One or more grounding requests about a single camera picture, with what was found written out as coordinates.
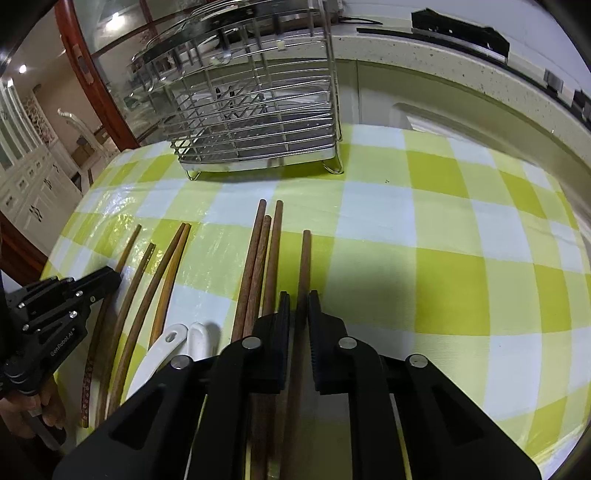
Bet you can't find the dark brown chopstick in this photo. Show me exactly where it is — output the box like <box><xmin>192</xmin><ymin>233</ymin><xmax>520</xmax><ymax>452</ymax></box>
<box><xmin>280</xmin><ymin>230</ymin><xmax>311</xmax><ymax>479</ymax></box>

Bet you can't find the white ceramic spoon with hole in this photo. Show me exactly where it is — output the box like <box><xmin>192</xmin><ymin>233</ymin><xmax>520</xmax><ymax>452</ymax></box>
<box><xmin>125</xmin><ymin>324</ymin><xmax>188</xmax><ymax>400</ymax></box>

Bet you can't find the person's left hand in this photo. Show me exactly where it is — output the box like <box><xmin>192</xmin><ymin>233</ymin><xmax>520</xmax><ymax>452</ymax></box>
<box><xmin>0</xmin><ymin>376</ymin><xmax>66</xmax><ymax>439</ymax></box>

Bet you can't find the white display cabinet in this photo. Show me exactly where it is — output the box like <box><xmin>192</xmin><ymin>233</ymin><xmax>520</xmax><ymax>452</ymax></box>
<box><xmin>1</xmin><ymin>79</ymin><xmax>82</xmax><ymax>255</ymax></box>

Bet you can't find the green checkered tablecloth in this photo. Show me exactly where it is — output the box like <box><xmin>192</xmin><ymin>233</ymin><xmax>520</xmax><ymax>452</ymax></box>
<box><xmin>44</xmin><ymin>125</ymin><xmax>590</xmax><ymax>478</ymax></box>

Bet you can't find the white dining chair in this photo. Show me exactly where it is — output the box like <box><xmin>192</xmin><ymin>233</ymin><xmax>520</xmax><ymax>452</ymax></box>
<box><xmin>57</xmin><ymin>108</ymin><xmax>120</xmax><ymax>194</ymax></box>

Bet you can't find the black gas stove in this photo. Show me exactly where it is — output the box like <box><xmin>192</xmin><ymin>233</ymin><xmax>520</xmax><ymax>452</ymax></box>
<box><xmin>356</xmin><ymin>8</ymin><xmax>590</xmax><ymax>127</ymax></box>

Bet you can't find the red wooden door frame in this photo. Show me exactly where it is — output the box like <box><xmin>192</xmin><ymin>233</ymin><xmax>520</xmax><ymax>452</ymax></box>
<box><xmin>54</xmin><ymin>0</ymin><xmax>139</xmax><ymax>151</ymax></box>

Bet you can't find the metal wire utensil rack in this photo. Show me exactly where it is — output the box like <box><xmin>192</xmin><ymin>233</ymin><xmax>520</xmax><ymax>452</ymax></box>
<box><xmin>130</xmin><ymin>1</ymin><xmax>344</xmax><ymax>180</ymax></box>

